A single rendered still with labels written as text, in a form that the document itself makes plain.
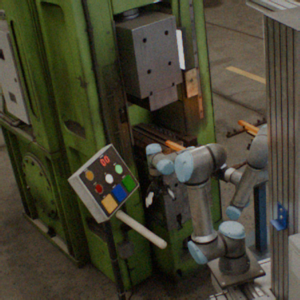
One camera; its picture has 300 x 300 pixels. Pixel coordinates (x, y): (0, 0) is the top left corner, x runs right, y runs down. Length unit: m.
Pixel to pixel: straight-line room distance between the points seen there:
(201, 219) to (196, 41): 1.39
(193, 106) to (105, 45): 0.80
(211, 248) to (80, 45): 1.26
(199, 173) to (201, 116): 1.38
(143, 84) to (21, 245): 1.95
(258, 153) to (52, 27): 1.41
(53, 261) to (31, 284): 0.27
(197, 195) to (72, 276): 1.90
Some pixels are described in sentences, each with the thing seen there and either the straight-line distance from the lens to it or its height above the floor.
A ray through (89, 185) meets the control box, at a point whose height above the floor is 1.13.
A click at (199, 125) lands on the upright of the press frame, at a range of 3.65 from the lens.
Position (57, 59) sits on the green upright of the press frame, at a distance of 3.36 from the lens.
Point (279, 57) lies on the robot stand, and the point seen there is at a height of 1.90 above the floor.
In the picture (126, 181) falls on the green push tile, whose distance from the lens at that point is 3.01.
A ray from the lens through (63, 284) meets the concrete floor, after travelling 4.03.
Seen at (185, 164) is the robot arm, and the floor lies 1.44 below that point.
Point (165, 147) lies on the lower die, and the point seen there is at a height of 0.99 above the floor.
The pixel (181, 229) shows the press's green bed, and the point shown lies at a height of 0.43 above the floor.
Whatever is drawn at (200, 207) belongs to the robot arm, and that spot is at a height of 1.22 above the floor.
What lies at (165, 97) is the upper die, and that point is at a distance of 3.20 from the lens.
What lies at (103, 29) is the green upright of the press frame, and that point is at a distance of 3.04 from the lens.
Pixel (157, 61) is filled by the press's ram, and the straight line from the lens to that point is 3.11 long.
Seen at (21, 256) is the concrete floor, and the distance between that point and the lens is 4.39.
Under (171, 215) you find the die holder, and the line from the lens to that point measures 3.47.
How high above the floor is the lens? 2.58
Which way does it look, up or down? 29 degrees down
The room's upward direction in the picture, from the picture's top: 8 degrees counter-clockwise
